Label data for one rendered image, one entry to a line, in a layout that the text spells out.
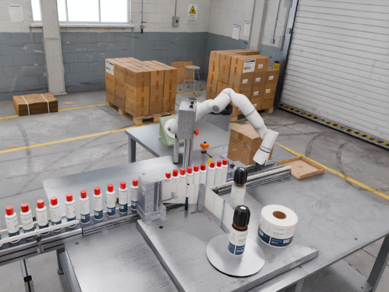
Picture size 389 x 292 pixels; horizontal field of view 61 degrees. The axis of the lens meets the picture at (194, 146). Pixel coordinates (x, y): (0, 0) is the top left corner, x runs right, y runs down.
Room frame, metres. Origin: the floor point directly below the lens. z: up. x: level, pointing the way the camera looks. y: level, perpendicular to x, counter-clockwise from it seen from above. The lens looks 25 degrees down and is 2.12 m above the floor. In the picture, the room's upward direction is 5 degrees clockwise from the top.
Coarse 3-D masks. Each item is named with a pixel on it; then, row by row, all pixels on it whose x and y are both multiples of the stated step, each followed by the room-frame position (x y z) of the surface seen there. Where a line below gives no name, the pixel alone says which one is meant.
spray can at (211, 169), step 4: (212, 164) 1.98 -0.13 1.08; (208, 168) 1.98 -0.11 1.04; (212, 168) 1.98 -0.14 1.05; (208, 172) 1.98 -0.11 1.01; (212, 172) 1.97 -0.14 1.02; (208, 176) 1.97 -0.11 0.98; (212, 176) 1.97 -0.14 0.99; (208, 180) 1.97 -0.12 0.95; (212, 180) 1.97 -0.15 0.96; (208, 184) 1.97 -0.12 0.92; (212, 184) 1.98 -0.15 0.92
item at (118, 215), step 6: (276, 168) 2.38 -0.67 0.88; (252, 174) 2.24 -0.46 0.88; (270, 174) 2.26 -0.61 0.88; (228, 180) 2.12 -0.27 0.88; (252, 180) 2.15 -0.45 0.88; (228, 186) 2.04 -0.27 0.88; (132, 210) 1.66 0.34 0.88; (90, 216) 1.57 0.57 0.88; (120, 216) 1.60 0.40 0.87; (90, 222) 1.51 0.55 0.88; (96, 222) 1.51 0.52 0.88
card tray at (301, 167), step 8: (280, 160) 2.54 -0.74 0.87; (288, 160) 2.60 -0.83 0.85; (296, 160) 2.65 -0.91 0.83; (304, 160) 2.65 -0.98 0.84; (296, 168) 2.50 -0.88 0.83; (304, 168) 2.51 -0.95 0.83; (312, 168) 2.53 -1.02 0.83; (320, 168) 2.51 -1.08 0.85; (296, 176) 2.36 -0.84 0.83; (304, 176) 2.34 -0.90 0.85
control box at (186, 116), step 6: (186, 102) 2.03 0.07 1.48; (180, 108) 1.90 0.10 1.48; (186, 108) 1.91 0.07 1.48; (192, 108) 1.92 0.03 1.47; (180, 114) 1.88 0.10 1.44; (186, 114) 1.88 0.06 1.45; (192, 114) 1.88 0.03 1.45; (180, 120) 1.88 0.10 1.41; (186, 120) 1.88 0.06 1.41; (192, 120) 1.88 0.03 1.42; (180, 126) 1.88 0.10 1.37; (186, 126) 1.88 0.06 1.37; (192, 126) 1.88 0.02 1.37; (180, 132) 1.88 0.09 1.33; (186, 132) 1.88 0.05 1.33; (192, 132) 1.88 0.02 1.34; (186, 138) 1.88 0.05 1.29; (192, 138) 1.88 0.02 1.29
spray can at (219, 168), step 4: (220, 160) 2.02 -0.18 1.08; (216, 164) 2.01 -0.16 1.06; (220, 164) 2.00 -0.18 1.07; (216, 168) 1.99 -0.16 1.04; (220, 168) 1.99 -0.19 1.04; (216, 172) 1.99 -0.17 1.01; (220, 172) 1.99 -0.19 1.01; (216, 176) 1.99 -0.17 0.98; (220, 176) 1.99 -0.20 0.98; (216, 180) 1.99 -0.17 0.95; (220, 180) 2.00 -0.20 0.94; (216, 184) 1.99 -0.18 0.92
